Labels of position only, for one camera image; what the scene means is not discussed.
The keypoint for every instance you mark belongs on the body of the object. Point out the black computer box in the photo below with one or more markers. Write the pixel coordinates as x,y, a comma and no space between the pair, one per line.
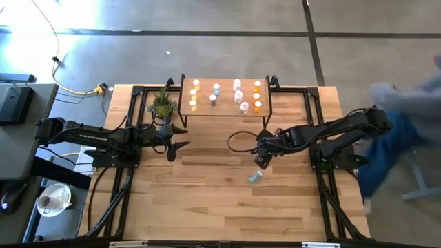
15,105

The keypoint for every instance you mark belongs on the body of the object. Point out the clear bottle with green label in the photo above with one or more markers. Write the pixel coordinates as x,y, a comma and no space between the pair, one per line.
244,107

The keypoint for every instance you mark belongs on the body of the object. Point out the dark grey desk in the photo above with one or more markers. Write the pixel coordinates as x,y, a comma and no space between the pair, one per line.
41,137

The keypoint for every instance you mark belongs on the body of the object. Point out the orange pill bottle white cap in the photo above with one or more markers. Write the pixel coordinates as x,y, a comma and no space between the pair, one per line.
256,97
257,85
257,106

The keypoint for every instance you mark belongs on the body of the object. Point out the black computer mouse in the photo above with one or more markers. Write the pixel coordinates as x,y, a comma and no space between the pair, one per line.
10,198

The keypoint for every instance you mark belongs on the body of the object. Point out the person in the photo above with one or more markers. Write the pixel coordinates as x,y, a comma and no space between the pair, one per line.
406,103

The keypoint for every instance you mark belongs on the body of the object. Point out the clear bottle multicoloured capsules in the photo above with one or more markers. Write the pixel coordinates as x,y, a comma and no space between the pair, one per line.
238,96

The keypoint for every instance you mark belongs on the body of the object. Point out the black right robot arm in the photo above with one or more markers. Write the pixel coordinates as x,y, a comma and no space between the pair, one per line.
344,127

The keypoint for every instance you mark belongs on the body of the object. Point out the white coffee cup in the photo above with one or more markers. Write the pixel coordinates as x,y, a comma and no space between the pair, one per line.
44,202

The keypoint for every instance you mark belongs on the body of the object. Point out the white paper sheet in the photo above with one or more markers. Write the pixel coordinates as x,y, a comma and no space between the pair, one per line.
84,158

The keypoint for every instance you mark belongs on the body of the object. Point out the blue pill bottle white cap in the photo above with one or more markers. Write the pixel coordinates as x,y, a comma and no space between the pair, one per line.
216,89

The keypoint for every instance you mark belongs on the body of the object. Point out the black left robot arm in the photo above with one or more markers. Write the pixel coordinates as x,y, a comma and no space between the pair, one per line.
89,136

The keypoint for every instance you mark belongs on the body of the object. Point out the crumpled white napkin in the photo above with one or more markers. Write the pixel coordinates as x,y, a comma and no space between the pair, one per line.
62,197

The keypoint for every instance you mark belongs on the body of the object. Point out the wooden shelf black metal frame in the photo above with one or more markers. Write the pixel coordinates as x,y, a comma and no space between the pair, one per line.
225,103

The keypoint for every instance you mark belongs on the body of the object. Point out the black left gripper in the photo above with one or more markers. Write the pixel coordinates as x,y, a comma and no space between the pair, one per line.
167,134

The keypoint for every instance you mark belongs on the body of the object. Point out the silver aluminium extrusion post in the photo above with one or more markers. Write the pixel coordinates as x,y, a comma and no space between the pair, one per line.
127,245
320,245

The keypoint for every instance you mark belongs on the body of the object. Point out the black aluminium rig frame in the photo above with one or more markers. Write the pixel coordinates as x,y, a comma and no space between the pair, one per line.
138,91

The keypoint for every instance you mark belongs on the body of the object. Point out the clear bottle grey white capsules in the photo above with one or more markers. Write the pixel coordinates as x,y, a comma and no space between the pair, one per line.
237,84

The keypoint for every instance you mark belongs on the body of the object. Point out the potted green succulent plant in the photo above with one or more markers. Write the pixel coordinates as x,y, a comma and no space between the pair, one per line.
162,105

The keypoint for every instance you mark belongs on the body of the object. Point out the clear small bottle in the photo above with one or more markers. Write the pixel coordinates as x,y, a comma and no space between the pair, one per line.
255,176

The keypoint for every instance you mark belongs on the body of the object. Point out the yellow translucent pill bottle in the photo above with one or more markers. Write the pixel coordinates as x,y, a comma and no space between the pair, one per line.
193,105
193,94
196,84

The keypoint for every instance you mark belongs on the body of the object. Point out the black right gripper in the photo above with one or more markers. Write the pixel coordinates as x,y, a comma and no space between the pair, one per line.
272,143

